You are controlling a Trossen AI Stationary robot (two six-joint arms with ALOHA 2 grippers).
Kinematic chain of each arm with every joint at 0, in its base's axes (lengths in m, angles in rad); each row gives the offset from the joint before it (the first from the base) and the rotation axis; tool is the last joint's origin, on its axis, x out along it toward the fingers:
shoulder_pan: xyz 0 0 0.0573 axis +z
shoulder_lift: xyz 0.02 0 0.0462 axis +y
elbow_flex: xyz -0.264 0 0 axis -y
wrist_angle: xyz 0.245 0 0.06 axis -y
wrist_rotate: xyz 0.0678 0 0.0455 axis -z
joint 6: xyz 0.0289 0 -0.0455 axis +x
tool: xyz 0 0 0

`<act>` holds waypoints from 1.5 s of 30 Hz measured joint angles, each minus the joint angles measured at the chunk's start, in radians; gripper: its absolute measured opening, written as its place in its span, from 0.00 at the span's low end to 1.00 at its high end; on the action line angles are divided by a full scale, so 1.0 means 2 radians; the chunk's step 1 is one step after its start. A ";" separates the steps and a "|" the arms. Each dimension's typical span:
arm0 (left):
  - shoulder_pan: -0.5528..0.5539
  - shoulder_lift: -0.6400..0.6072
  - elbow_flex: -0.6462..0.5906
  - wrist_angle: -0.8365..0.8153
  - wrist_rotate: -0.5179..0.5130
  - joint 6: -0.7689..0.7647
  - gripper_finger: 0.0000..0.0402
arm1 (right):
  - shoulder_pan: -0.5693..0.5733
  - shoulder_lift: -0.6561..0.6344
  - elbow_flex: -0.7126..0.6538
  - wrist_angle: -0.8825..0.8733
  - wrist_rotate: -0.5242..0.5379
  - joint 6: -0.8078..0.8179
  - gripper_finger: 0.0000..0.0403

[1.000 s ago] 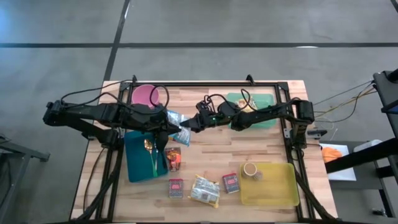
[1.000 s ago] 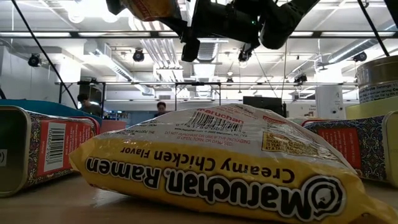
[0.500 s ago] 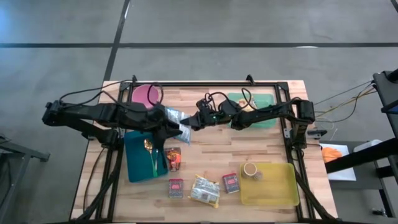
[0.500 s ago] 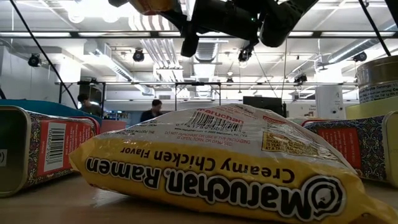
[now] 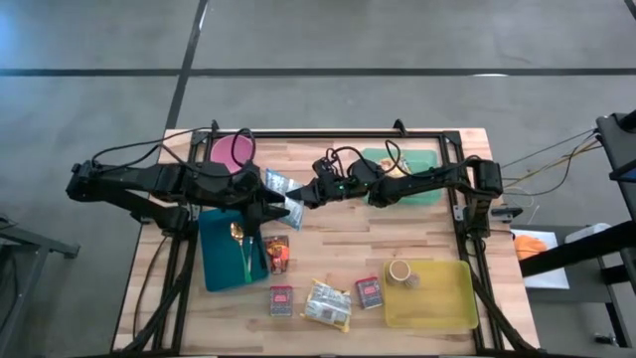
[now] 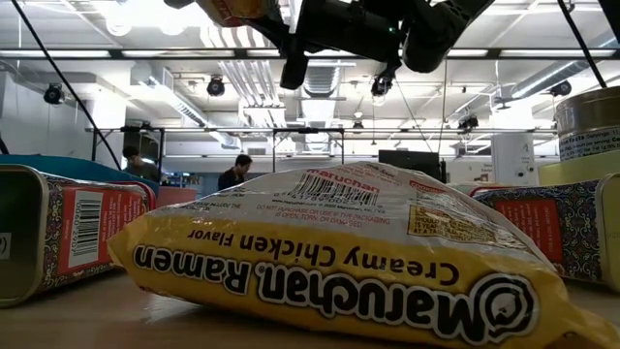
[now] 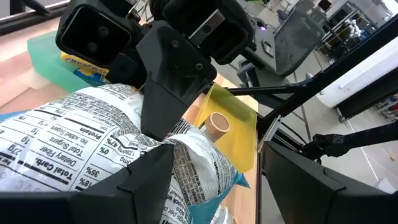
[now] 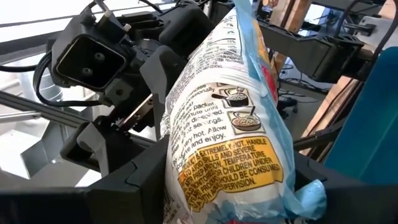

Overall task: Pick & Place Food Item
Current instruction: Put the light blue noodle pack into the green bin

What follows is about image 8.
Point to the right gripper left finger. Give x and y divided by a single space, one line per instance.
140 186

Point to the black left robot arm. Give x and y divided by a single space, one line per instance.
311 53

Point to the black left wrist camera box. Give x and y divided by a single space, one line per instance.
90 62

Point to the black table frame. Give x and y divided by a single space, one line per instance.
311 140

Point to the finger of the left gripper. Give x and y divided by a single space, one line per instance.
164 71
118 146

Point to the grey aluminium frame rail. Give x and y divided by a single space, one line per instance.
31 107

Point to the dark teal plastic tray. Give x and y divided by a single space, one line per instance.
367 124

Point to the blue ramen packet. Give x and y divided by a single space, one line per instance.
230 124

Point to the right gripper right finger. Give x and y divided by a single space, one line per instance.
345 202

